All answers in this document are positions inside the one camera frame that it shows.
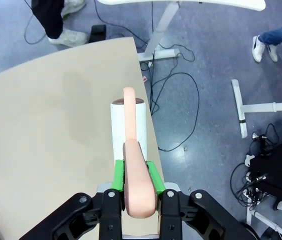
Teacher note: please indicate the white power adapter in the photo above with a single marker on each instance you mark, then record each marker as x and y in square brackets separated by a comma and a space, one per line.
[249, 160]

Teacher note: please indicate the black foot pedal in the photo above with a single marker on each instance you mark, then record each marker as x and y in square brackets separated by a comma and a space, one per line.
[98, 32]

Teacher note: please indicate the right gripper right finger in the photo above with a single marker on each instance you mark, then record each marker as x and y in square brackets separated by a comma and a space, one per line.
[171, 215]

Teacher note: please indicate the white side table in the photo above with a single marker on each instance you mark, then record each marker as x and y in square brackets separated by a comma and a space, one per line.
[163, 20]

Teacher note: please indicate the person in black t-shirt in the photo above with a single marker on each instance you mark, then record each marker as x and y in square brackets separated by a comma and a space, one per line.
[53, 17]

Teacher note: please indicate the person in blue jeans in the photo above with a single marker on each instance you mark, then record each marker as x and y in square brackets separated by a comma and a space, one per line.
[281, 33]

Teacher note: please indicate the white table frame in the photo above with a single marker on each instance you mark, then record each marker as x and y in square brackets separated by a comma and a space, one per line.
[249, 217]
[242, 112]

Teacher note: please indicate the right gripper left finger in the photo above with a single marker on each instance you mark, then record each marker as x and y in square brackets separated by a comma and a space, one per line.
[111, 215]

